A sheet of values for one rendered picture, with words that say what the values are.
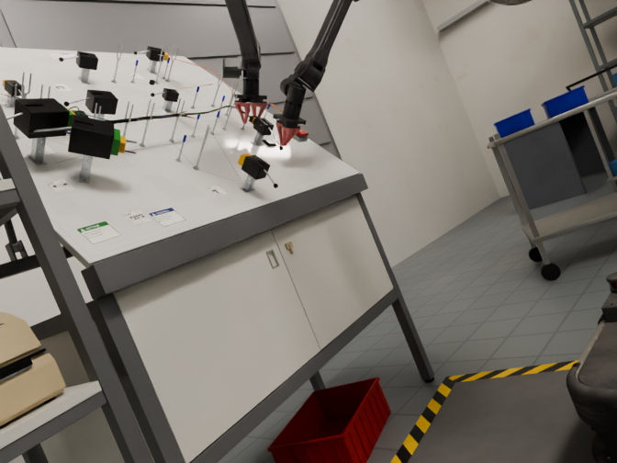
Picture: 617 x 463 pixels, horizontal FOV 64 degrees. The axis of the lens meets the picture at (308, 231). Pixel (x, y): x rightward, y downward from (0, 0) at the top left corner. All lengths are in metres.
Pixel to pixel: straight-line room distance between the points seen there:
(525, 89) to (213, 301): 6.12
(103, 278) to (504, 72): 6.44
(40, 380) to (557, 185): 4.82
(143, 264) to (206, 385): 0.32
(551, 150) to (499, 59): 2.20
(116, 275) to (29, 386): 0.25
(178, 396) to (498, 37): 6.47
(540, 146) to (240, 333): 4.32
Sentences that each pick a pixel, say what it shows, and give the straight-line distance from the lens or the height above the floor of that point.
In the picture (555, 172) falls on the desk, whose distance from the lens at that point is 5.27.
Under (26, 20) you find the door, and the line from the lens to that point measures 3.72.
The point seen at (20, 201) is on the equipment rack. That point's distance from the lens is 1.04.
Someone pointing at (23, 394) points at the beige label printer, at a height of 0.70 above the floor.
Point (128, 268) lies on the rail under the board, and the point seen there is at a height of 0.83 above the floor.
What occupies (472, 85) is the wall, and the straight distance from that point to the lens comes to 7.26.
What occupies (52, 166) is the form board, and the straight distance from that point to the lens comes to 1.35.
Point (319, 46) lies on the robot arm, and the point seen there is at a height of 1.28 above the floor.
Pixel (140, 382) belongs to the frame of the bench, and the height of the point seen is 0.61.
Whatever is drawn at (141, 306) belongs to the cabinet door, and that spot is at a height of 0.75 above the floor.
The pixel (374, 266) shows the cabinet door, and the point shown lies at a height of 0.52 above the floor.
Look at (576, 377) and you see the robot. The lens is 1.28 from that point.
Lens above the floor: 0.79
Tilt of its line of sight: 2 degrees down
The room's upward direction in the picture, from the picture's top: 22 degrees counter-clockwise
